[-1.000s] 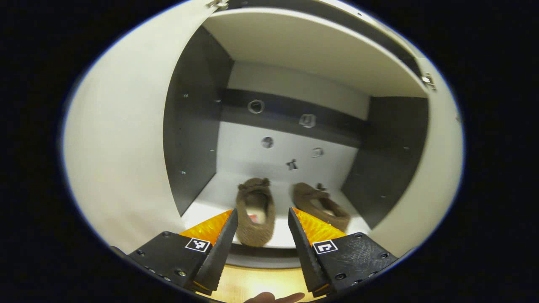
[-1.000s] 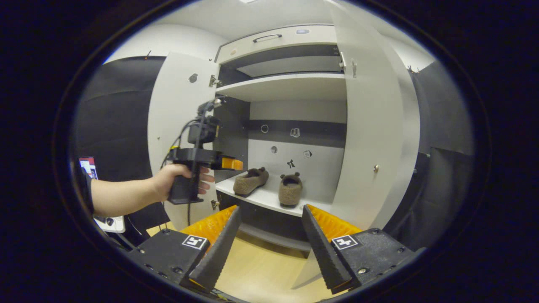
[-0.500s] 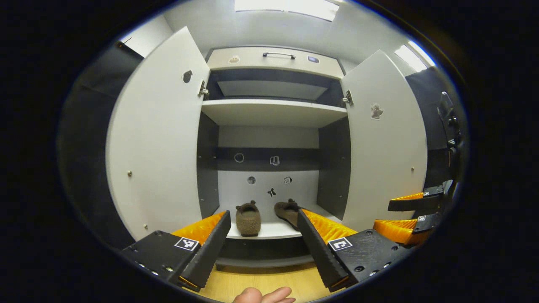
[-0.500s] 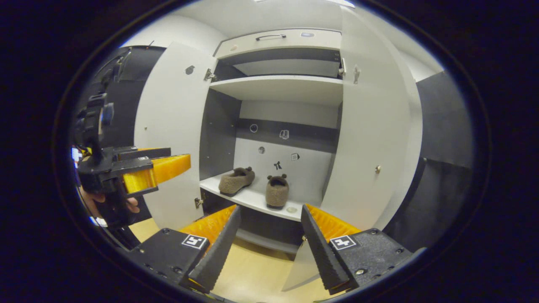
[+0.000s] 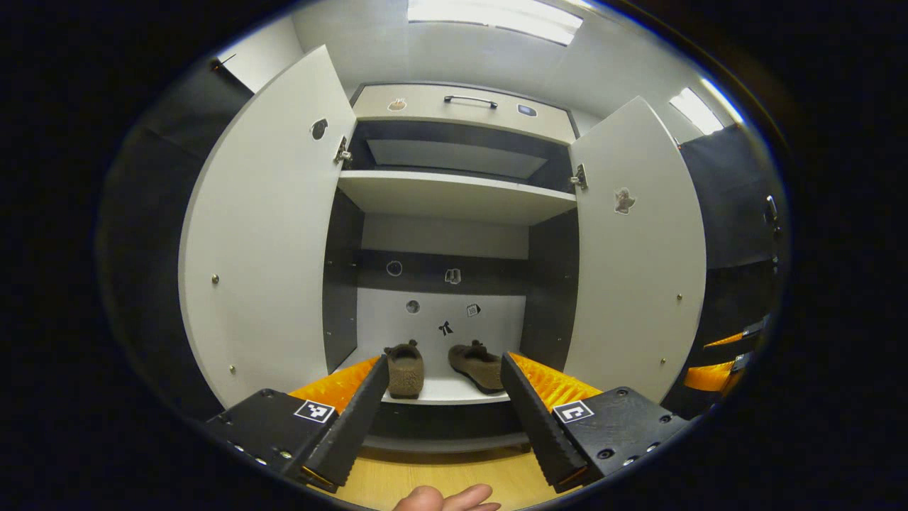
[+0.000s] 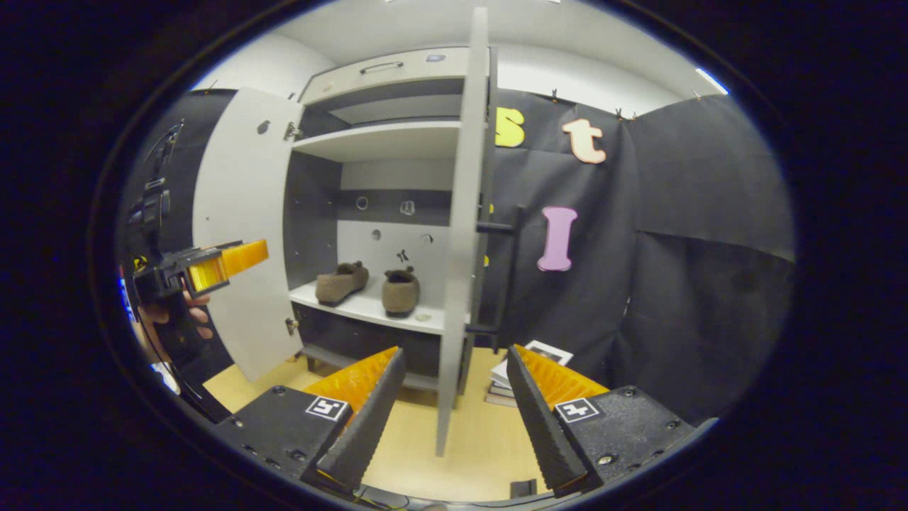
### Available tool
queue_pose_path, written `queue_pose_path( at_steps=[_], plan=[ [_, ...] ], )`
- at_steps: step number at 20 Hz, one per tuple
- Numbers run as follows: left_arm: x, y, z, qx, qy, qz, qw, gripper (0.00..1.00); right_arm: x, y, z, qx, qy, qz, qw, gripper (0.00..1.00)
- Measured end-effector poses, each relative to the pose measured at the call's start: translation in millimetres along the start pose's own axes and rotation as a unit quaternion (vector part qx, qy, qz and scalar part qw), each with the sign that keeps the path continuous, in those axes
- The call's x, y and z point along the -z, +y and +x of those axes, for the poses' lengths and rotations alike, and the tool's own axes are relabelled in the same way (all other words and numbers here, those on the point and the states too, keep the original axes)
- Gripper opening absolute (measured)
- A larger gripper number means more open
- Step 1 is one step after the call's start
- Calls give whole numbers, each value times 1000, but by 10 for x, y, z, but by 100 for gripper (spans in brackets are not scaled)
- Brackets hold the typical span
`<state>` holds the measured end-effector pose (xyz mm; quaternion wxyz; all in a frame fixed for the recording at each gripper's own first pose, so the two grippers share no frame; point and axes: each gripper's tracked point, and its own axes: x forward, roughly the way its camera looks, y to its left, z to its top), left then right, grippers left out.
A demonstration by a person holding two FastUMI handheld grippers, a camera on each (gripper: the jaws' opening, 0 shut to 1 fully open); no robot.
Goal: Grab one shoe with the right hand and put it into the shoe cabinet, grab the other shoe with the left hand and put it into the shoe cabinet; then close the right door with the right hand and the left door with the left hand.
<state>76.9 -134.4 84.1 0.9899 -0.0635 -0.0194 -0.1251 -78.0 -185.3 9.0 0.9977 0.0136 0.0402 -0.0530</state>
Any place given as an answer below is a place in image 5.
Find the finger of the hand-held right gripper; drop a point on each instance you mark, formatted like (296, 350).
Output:
(731, 339)
(709, 376)

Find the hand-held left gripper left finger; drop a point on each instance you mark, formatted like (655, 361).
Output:
(355, 426)

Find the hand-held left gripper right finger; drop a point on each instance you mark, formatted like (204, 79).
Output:
(535, 426)

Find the brown shoe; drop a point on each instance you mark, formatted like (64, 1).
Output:
(479, 369)
(406, 372)

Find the white shoe cabinet door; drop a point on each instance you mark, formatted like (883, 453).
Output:
(269, 248)
(638, 284)

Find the white shoe cabinet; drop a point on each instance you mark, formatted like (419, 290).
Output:
(454, 199)

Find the white cabinet drawer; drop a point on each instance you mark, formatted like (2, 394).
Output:
(425, 113)

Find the ceiling light panel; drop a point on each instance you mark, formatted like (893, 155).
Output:
(496, 18)
(696, 110)

